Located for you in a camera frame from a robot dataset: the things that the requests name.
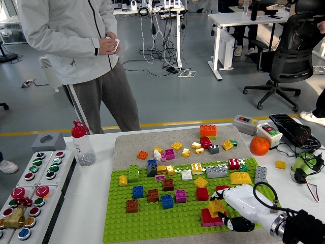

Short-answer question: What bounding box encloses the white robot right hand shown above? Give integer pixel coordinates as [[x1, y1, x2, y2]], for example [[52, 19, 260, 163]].
[[209, 185, 279, 232]]

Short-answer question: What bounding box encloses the large yellow square brick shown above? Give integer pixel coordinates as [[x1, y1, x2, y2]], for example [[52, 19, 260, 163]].
[[208, 199, 226, 219]]

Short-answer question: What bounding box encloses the long red brick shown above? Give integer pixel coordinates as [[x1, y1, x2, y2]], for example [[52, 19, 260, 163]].
[[201, 208, 225, 226]]

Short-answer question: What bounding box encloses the green studded baseplate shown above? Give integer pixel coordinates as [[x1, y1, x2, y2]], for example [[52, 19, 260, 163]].
[[103, 157, 290, 242]]

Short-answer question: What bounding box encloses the yellow curved long brick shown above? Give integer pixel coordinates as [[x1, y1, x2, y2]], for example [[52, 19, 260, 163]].
[[230, 172, 252, 185]]

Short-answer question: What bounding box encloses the person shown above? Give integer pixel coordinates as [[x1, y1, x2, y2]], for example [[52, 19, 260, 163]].
[[16, 0, 142, 135], [0, 151, 19, 174], [218, 0, 258, 58], [299, 15, 325, 127]]

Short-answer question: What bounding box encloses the red brick with white studs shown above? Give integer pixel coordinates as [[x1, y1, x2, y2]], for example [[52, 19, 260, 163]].
[[228, 158, 241, 171]]

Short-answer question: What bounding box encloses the long grey brick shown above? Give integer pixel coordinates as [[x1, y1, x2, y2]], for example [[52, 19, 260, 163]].
[[205, 166, 229, 179]]

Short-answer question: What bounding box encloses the long magenta brick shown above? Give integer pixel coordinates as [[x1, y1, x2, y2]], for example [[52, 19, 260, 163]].
[[202, 220, 225, 228]]

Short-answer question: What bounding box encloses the orange fruit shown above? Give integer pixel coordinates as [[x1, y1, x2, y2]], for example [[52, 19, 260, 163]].
[[249, 136, 271, 156]]

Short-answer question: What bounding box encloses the magenta square brick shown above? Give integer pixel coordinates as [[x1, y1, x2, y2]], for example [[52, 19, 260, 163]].
[[175, 190, 188, 204]]

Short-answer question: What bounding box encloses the white panel heater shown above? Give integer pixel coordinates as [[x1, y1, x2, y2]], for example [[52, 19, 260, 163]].
[[38, 55, 63, 93]]

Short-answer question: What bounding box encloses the dark red square brick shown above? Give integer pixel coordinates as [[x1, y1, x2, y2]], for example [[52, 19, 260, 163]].
[[200, 136, 213, 150]]

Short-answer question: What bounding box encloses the brown square brick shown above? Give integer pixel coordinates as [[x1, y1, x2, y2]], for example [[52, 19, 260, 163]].
[[126, 199, 139, 214], [147, 189, 160, 203], [163, 178, 175, 192]]

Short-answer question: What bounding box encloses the long orange brick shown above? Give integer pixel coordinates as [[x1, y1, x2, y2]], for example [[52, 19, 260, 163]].
[[200, 125, 218, 137]]

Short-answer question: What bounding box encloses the grey floor socket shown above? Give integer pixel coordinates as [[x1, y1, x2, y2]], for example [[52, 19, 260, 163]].
[[20, 79, 36, 89]]

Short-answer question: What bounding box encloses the black keyboard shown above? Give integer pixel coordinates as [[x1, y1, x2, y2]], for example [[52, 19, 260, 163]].
[[268, 113, 322, 150]]

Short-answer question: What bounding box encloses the dark grey slope brick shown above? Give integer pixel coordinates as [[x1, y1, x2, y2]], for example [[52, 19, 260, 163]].
[[147, 163, 158, 178]]

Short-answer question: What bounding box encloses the transparent storage case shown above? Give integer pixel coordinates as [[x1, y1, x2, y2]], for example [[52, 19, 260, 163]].
[[0, 21, 27, 45]]

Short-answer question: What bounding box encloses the grey felt mat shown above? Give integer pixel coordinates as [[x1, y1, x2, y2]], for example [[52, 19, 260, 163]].
[[112, 125, 298, 244]]

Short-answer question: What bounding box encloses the black fan stand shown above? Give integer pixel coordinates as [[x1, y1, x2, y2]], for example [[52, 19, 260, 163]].
[[0, 42, 18, 64]]

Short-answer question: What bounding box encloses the clear bottle with red cap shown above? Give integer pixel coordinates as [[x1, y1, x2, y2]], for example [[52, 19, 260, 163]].
[[71, 120, 96, 167]]

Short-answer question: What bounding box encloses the grey block with round hole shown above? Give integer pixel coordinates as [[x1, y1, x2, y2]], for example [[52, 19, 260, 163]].
[[31, 132, 66, 154]]

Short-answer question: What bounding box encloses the white panel under desk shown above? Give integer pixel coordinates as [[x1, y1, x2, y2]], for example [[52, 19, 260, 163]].
[[217, 26, 235, 70]]

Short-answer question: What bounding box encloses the grey four-button control box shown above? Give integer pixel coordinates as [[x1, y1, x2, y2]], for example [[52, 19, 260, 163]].
[[37, 149, 76, 188], [16, 151, 54, 188]]

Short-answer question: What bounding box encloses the white office desk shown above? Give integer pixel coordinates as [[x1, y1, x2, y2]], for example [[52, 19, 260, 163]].
[[207, 10, 290, 81]]

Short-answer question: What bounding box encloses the black mesh office chair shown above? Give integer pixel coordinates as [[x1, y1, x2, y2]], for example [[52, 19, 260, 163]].
[[242, 0, 325, 112]]

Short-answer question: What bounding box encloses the grey box with mushroom button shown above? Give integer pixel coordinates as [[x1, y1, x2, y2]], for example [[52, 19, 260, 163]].
[[0, 187, 36, 244], [9, 185, 64, 244]]

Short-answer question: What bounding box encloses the black servo with wires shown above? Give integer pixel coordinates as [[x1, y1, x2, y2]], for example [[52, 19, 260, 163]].
[[294, 168, 320, 203]]

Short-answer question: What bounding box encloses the white desk with cables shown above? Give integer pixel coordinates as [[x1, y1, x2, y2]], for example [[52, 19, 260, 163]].
[[113, 0, 190, 69]]

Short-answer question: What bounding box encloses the white red-green switch box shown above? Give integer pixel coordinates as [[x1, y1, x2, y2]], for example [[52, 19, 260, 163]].
[[256, 123, 283, 149]]

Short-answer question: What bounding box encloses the grey switch box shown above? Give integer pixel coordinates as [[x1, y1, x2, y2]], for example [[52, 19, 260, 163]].
[[232, 114, 259, 136]]

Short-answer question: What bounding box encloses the black plug with cord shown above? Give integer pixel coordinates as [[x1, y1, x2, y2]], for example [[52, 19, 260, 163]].
[[275, 142, 325, 173]]

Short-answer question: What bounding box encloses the brass valve with red handle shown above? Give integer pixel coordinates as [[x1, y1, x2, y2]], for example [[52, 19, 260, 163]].
[[2, 197, 33, 229]]

